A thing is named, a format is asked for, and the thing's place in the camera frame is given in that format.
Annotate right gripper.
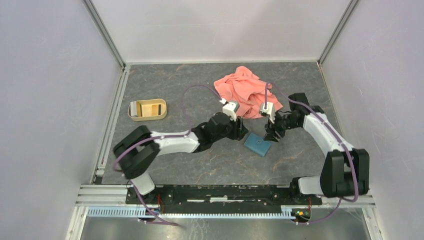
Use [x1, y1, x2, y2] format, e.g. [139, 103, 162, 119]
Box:
[262, 110, 299, 143]

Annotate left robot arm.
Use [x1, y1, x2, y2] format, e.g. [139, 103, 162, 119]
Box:
[112, 112, 249, 204]

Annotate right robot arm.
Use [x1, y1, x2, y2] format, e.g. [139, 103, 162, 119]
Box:
[259, 92, 370, 204]

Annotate beige oval card tray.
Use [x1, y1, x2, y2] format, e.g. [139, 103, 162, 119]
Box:
[127, 98, 168, 122]

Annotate gold card in tray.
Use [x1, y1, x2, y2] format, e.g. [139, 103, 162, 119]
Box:
[151, 104, 162, 117]

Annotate stack of cards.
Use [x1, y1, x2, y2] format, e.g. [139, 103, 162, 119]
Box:
[129, 101, 142, 118]

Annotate pink cloth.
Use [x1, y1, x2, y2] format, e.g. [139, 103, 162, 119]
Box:
[213, 66, 283, 119]

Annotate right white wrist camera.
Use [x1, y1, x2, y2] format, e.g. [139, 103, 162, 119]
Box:
[259, 101, 276, 124]

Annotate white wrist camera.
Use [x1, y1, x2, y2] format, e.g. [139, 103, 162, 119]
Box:
[259, 101, 276, 124]
[219, 98, 240, 122]

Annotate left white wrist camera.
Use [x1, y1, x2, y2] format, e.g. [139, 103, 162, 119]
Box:
[219, 98, 240, 122]

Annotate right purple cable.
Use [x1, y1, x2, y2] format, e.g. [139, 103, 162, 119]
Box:
[263, 82, 359, 226]

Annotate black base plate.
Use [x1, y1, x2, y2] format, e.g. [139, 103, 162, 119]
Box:
[143, 184, 323, 214]

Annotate aluminium frame rail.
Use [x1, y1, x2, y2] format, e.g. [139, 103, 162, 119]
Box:
[80, 64, 132, 190]

